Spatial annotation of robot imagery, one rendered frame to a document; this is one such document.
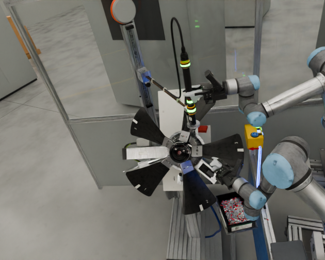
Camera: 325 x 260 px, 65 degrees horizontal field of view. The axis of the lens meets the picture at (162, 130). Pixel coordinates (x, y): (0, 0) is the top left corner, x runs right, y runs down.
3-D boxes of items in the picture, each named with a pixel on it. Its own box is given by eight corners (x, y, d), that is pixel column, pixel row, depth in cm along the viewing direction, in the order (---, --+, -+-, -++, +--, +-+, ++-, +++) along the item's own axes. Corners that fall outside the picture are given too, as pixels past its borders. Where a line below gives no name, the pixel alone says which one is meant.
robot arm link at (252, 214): (265, 209, 128) (267, 195, 122) (255, 225, 123) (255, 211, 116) (251, 201, 133) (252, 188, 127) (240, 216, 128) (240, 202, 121)
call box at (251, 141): (244, 135, 183) (244, 124, 177) (259, 134, 181) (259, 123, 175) (247, 150, 171) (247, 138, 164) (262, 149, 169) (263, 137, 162)
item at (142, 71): (137, 79, 184) (134, 68, 179) (146, 76, 186) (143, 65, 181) (143, 84, 176) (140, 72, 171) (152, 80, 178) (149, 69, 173)
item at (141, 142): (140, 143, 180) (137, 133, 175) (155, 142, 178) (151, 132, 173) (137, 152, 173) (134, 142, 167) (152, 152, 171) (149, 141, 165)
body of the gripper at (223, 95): (204, 104, 125) (228, 100, 124) (202, 89, 120) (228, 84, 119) (201, 97, 131) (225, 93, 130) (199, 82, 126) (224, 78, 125)
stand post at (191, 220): (190, 237, 232) (175, 168, 178) (200, 238, 230) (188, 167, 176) (190, 242, 228) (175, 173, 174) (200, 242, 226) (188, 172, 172)
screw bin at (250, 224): (215, 202, 161) (215, 195, 157) (241, 196, 161) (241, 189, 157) (227, 233, 144) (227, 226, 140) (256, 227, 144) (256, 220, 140)
